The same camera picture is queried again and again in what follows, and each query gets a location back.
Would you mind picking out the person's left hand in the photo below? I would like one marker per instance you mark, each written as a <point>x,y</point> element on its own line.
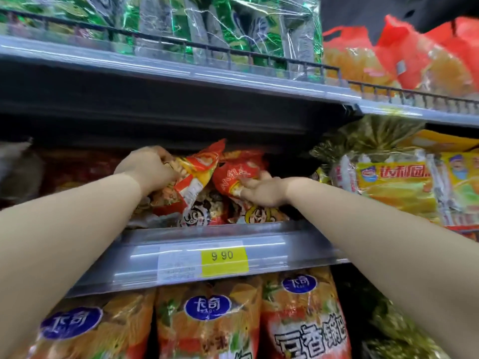
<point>149,168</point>

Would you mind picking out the person's right hand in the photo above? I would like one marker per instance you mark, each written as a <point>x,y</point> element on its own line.
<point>267,190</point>

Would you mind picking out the red Wangzai snack bag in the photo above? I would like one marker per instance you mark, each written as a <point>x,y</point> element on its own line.
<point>232,171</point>
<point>198,164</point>

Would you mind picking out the grey store shelving unit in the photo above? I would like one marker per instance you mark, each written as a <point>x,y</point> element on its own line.
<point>187,254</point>

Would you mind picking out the white printed snack package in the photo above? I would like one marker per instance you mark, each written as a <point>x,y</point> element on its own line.
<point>18,171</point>

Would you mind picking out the person's right forearm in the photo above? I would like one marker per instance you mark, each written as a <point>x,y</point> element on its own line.
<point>393,250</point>

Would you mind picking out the person's left forearm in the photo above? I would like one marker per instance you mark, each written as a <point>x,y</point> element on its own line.
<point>56,239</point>

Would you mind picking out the gold brown pack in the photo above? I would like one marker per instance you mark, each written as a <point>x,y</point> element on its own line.
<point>322,175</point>

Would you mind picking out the large orange red bag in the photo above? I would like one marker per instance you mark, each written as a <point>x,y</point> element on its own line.
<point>355,63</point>
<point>441,71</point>

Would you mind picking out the row of green wrapped packs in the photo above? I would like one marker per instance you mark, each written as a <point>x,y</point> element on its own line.
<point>224,29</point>

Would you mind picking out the red yellow multipack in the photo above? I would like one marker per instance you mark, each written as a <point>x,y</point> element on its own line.
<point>396,325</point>

